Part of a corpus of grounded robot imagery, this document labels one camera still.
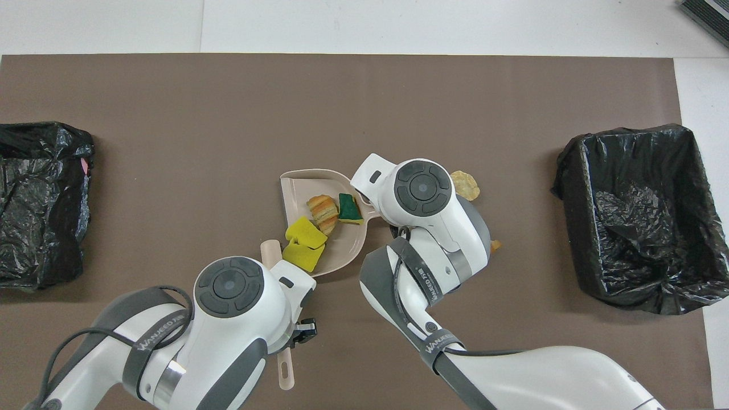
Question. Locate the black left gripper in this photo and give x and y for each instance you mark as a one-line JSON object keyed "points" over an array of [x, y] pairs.
{"points": [[306, 332]]}

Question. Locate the beige hand brush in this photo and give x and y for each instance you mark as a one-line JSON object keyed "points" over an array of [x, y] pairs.
{"points": [[286, 370]]}

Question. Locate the beige crumbly sponge piece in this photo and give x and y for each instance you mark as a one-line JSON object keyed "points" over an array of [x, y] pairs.
{"points": [[323, 212]]}

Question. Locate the green yellow sponge piece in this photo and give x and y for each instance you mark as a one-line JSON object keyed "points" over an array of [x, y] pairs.
{"points": [[347, 208]]}

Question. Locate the beige plastic dustpan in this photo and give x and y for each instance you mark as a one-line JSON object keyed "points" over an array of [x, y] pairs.
{"points": [[307, 185]]}

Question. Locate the pale yellow bread chunk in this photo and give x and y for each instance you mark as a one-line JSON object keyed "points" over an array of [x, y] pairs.
{"points": [[466, 185]]}

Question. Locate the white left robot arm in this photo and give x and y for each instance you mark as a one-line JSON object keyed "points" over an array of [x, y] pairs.
{"points": [[228, 319]]}

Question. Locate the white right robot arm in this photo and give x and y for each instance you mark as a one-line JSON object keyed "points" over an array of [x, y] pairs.
{"points": [[424, 188]]}

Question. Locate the bin wrapped in black bag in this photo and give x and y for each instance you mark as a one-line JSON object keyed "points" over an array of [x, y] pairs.
{"points": [[40, 216]]}

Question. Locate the open bin with black bag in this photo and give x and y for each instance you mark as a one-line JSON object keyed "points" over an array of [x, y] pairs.
{"points": [[638, 239]]}

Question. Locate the brown paper table mat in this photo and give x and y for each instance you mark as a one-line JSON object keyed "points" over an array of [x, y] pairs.
{"points": [[171, 142]]}

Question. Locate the dark striped object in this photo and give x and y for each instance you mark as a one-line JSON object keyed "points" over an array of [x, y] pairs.
{"points": [[712, 14]]}

